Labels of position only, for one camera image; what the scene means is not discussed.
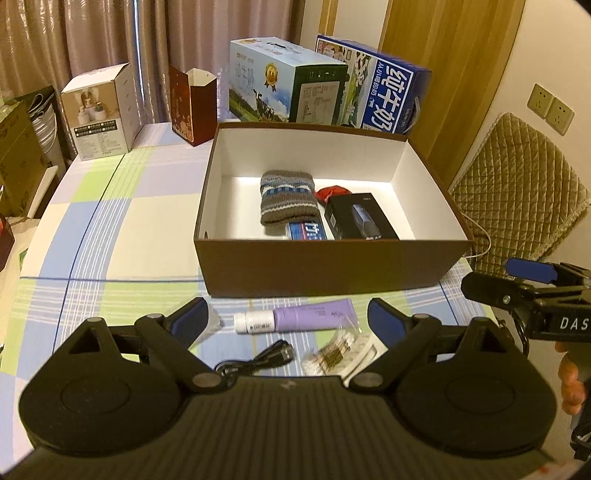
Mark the striped knitted pouch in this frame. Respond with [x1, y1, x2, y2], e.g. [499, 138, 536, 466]
[259, 170, 324, 232]

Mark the white cotton swab packet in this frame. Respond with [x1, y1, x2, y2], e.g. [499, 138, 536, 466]
[302, 325, 389, 388]

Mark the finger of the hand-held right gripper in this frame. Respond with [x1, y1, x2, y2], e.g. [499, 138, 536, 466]
[462, 272, 591, 308]
[505, 257, 591, 284]

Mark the quilted chair cushion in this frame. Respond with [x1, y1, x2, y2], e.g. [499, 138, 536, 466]
[448, 112, 591, 278]

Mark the checked tablecloth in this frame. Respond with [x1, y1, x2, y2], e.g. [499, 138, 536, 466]
[0, 122, 504, 462]

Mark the dark red paper bag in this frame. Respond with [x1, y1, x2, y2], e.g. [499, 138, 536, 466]
[168, 64, 218, 147]

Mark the beige curtain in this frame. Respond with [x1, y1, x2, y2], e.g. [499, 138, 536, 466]
[0, 0, 305, 125]

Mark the beige wall socket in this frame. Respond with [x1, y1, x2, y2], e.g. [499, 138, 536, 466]
[547, 96, 574, 136]
[527, 83, 555, 116]

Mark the red snack packet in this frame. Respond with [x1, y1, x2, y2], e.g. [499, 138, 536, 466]
[316, 185, 352, 204]

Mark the brown cardboard storage box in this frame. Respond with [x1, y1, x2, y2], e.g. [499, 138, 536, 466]
[194, 121, 476, 298]

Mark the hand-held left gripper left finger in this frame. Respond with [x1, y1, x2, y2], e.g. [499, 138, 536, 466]
[58, 296, 225, 393]

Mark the wooden wardrobe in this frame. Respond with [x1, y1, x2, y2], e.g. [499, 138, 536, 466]
[379, 0, 527, 185]

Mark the black cable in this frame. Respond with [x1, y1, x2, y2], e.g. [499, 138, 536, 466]
[215, 340, 296, 377]

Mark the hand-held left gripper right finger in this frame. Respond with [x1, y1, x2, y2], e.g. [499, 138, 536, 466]
[351, 298, 520, 393]

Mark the white product box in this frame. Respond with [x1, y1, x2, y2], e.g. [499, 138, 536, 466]
[61, 63, 145, 161]

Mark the black shaver box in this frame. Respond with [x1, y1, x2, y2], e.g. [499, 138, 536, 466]
[324, 193, 400, 241]

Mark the purple cream tube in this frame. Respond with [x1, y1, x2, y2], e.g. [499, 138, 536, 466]
[233, 298, 358, 334]

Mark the blue milk carton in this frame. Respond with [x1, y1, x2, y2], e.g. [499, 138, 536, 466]
[315, 34, 432, 136]

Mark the person's right hand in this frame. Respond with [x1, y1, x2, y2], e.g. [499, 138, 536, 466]
[556, 342, 591, 416]

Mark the white cable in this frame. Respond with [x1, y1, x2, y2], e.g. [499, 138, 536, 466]
[466, 217, 492, 257]

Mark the olive cardboard box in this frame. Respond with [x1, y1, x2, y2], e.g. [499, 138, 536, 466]
[0, 99, 47, 217]

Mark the green and white milk carton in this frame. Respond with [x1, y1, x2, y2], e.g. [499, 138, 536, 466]
[228, 38, 349, 126]

